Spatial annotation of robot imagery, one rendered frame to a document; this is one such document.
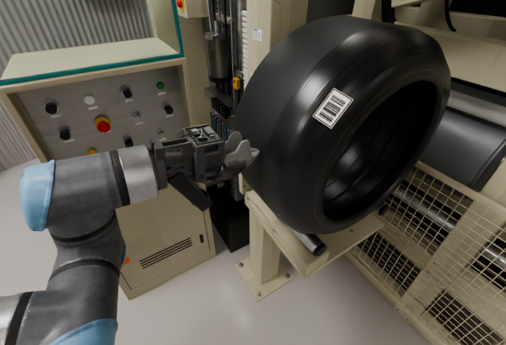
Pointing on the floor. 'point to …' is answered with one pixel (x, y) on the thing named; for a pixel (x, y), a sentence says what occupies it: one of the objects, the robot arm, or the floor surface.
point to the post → (257, 10)
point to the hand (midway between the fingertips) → (252, 155)
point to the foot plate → (259, 291)
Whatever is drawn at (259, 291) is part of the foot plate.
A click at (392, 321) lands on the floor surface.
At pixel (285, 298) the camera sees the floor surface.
